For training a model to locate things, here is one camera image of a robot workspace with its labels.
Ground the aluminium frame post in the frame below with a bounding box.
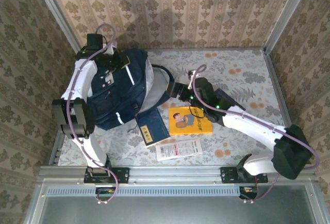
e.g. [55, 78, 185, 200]
[262, 0, 314, 54]
[30, 0, 85, 59]

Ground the aluminium side rail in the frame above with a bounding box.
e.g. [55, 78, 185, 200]
[262, 51, 306, 164]
[48, 58, 86, 167]

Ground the grey metal cabinet top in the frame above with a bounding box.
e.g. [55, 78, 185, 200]
[24, 179, 330, 224]

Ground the grey slotted cable duct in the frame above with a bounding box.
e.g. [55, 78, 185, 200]
[46, 185, 242, 197]

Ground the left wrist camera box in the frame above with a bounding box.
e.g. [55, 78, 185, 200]
[103, 42, 118, 57]

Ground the white packet with red print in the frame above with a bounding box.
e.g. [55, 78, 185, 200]
[155, 138, 203, 162]

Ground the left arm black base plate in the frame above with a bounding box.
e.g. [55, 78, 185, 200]
[84, 166, 129, 184]

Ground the navy blue backpack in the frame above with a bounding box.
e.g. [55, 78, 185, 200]
[86, 48, 176, 131]

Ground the yellow book with cartoon man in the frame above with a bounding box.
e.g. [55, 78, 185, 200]
[168, 106, 213, 136]

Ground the floral patterned table cloth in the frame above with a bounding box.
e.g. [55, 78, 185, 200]
[58, 49, 301, 167]

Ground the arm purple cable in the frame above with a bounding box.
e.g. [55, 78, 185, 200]
[192, 63, 322, 204]
[65, 24, 120, 204]

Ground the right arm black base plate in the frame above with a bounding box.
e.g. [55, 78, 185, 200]
[220, 166, 269, 184]

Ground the navy book with yellow label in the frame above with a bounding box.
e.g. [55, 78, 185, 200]
[135, 108, 171, 148]

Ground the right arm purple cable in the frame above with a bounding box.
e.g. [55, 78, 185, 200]
[192, 63, 322, 204]

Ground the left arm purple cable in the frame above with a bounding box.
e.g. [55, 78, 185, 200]
[65, 24, 120, 204]

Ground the aluminium frame rail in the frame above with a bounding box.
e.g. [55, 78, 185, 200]
[38, 164, 317, 185]

